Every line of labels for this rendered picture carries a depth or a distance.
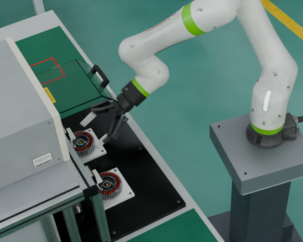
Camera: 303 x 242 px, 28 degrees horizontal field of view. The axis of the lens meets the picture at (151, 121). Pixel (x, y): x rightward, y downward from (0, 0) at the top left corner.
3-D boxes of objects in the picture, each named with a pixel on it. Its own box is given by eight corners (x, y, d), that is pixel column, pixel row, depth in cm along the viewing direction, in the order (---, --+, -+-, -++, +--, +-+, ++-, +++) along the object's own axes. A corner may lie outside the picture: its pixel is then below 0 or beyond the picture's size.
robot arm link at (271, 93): (289, 111, 231) (295, 73, 218) (280, 139, 221) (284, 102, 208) (256, 103, 235) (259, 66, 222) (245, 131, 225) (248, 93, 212)
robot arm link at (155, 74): (178, 78, 230) (170, 69, 240) (157, 55, 225) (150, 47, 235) (151, 102, 232) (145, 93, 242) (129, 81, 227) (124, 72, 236)
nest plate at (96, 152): (91, 129, 247) (90, 127, 246) (107, 153, 238) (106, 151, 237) (57, 144, 243) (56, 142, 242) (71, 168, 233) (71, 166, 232)
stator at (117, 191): (112, 172, 229) (111, 165, 227) (128, 191, 223) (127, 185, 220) (87, 186, 225) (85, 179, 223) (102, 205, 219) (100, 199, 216)
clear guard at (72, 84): (91, 65, 239) (89, 54, 234) (117, 101, 224) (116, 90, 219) (13, 95, 229) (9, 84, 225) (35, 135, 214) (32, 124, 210)
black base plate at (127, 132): (110, 102, 261) (109, 98, 259) (186, 206, 220) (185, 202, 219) (7, 145, 247) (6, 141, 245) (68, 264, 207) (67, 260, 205)
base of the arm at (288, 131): (304, 112, 239) (306, 101, 235) (319, 138, 229) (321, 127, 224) (240, 124, 236) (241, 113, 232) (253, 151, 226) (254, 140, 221)
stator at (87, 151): (88, 132, 244) (87, 126, 242) (100, 150, 237) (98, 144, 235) (63, 143, 241) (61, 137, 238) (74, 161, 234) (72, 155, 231)
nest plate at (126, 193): (117, 169, 232) (116, 166, 231) (134, 196, 222) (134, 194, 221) (81, 185, 227) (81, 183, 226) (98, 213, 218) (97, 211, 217)
